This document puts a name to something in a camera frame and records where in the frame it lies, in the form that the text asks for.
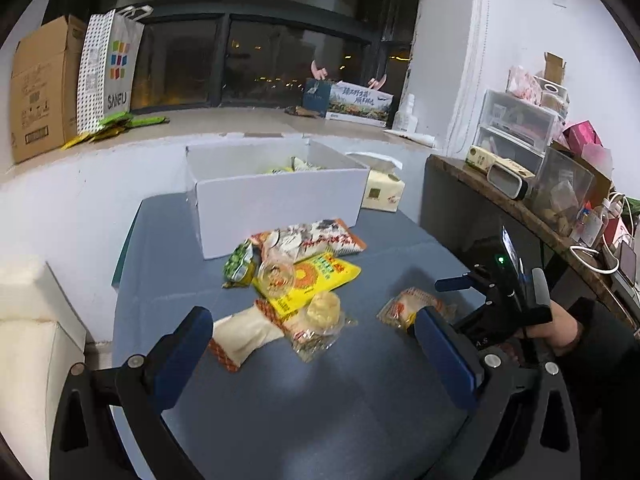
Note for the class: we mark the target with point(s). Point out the right hand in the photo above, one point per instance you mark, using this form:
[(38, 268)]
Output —
[(561, 334)]

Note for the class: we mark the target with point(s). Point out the landscape printed carton box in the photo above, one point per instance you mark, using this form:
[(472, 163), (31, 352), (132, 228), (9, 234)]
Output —
[(347, 102)]

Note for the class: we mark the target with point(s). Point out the Lays rice cracker bag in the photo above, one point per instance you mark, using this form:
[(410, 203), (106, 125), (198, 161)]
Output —
[(400, 312)]

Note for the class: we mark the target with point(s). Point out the brown paper scrap on sill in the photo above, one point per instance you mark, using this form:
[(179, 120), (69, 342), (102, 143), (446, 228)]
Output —
[(299, 111)]

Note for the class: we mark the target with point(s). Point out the brown cardboard box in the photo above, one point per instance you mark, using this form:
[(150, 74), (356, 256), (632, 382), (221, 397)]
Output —
[(44, 88)]

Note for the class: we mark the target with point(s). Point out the green pea snack packet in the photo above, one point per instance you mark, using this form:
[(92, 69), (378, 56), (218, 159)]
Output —
[(241, 266)]

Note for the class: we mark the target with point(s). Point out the clear jelly cup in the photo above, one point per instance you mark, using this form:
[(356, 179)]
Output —
[(275, 277)]

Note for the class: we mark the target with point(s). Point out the cream sofa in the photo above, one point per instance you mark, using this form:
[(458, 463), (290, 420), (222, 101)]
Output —
[(41, 339)]

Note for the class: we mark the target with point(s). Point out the white cardboard storage box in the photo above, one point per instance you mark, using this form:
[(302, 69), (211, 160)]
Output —
[(240, 187)]

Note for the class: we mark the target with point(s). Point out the right forearm black sleeve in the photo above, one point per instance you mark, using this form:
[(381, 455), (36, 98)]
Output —
[(601, 374)]

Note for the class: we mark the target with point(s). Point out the small rice cracker bag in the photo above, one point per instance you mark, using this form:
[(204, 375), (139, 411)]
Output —
[(314, 328)]

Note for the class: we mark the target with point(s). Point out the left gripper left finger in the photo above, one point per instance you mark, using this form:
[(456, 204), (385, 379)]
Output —
[(172, 361)]

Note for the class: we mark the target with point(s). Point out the clear drawer organizer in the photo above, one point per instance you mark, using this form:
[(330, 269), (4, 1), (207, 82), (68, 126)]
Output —
[(515, 129)]

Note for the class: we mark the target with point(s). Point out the white grey device on desk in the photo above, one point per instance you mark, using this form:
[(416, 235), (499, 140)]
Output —
[(507, 181)]

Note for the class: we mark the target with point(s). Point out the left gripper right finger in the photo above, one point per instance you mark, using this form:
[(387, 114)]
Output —
[(452, 356)]

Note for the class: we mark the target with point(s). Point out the white SANFU shopping bag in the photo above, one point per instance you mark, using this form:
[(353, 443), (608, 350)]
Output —
[(107, 63)]

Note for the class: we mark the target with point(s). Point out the beige tissue pack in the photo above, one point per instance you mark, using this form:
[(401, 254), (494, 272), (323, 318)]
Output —
[(384, 188)]

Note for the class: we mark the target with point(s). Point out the white orange cracker bag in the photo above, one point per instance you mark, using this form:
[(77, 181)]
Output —
[(235, 337)]

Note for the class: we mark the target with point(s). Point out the pink box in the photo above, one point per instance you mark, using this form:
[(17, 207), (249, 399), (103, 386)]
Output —
[(579, 135)]

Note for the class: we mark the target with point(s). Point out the yellow sunflower seed bag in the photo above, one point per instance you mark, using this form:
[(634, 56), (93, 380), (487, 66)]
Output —
[(319, 273)]

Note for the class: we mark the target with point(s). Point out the green snack packets on sill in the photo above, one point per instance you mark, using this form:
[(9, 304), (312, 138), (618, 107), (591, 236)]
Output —
[(113, 126)]

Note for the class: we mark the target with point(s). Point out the clear acrylic container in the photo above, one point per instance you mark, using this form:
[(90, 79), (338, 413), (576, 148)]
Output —
[(560, 191)]

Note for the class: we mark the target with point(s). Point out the white plastic bottle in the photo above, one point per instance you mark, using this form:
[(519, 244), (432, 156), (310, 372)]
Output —
[(404, 120)]

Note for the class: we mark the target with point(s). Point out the white orange noodle snack bag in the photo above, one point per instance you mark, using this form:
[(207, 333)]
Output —
[(304, 240)]

